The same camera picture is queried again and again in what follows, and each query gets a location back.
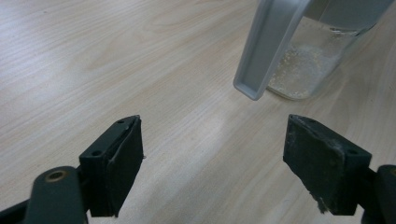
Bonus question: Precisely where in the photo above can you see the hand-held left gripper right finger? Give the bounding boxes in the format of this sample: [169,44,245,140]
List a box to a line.
[282,113,374,217]

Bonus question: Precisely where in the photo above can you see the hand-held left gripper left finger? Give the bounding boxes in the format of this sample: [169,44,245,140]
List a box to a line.
[78,114,145,218]

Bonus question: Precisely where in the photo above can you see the clear jar with white lid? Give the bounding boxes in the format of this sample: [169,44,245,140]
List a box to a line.
[233,0,396,102]

